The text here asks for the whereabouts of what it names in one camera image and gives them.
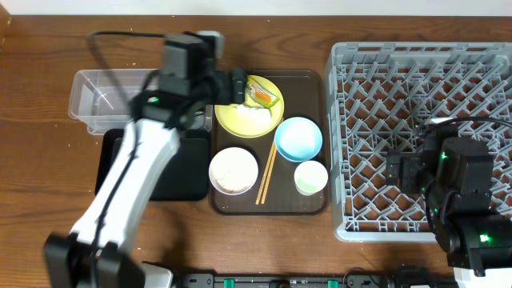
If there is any green snack wrapper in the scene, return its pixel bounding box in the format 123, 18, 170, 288
245, 75, 279, 109

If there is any white tissue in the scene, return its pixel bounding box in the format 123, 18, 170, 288
235, 104, 271, 123

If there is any white rice bowl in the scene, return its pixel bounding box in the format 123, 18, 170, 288
209, 147, 259, 196

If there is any white cup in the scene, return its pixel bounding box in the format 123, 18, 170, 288
294, 161, 328, 196

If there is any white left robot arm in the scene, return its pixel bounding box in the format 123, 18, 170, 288
44, 68, 248, 287

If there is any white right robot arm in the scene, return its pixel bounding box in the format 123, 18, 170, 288
385, 136, 511, 287

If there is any black waste tray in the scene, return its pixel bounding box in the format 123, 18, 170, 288
94, 129, 211, 202

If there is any grey dishwasher rack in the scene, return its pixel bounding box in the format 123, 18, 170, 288
325, 42, 511, 242

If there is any clear plastic waste bin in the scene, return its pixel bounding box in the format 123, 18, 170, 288
68, 69, 213, 135

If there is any yellow plate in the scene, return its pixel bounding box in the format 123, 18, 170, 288
214, 75, 285, 138

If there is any light blue bowl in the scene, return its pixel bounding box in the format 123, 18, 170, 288
274, 117, 323, 162

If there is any wooden chopstick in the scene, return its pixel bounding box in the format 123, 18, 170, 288
255, 139, 277, 206
260, 118, 285, 206

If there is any brown serving tray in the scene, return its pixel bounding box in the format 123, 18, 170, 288
210, 70, 329, 216

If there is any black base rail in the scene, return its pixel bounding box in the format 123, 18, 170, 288
171, 271, 458, 288

